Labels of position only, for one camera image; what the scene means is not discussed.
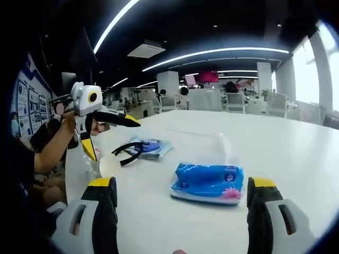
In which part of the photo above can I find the white paper cup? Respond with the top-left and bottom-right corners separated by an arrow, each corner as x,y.
99,154 -> 123,178

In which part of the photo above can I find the narrow window with blinds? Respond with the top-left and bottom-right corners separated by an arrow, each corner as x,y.
292,37 -> 323,105

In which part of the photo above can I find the red hanging banner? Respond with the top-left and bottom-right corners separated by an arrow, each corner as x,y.
198,70 -> 219,83

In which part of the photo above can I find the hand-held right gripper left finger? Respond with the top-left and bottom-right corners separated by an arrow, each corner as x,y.
51,176 -> 119,254

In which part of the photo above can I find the blue tissue pack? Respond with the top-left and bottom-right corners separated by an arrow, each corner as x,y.
170,162 -> 245,206

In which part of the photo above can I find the long ceiling light strip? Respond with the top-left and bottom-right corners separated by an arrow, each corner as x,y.
141,47 -> 290,72
92,0 -> 141,53

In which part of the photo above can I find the blue white wall poster board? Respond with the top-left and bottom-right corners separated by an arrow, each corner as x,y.
14,52 -> 52,138

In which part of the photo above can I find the black cable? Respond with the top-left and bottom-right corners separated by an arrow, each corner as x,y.
111,141 -> 150,168

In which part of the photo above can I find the clear water bottle red label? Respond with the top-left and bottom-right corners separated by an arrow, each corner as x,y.
83,147 -> 104,183

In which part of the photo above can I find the person's left hand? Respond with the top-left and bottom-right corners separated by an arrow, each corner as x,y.
63,115 -> 110,138

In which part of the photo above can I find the blue printed packet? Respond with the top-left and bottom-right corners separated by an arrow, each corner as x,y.
129,135 -> 173,161

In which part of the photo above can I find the white office chair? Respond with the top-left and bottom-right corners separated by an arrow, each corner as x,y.
266,94 -> 289,119
226,92 -> 246,114
158,95 -> 177,114

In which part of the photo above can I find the grey mesh office chair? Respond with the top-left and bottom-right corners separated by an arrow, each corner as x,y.
188,88 -> 222,112

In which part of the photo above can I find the person's body in black shirt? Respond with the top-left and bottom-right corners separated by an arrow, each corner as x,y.
6,111 -> 68,220

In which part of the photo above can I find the ceiling air vent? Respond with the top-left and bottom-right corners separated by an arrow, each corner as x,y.
127,39 -> 166,58

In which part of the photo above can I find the clear plastic bag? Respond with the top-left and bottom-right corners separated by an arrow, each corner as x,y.
165,128 -> 240,170

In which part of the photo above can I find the white table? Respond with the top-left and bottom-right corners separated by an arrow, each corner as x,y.
65,110 -> 339,254

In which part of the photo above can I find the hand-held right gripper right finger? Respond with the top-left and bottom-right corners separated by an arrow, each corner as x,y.
246,176 -> 310,254

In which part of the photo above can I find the dark monitor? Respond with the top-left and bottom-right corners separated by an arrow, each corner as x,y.
61,71 -> 77,94

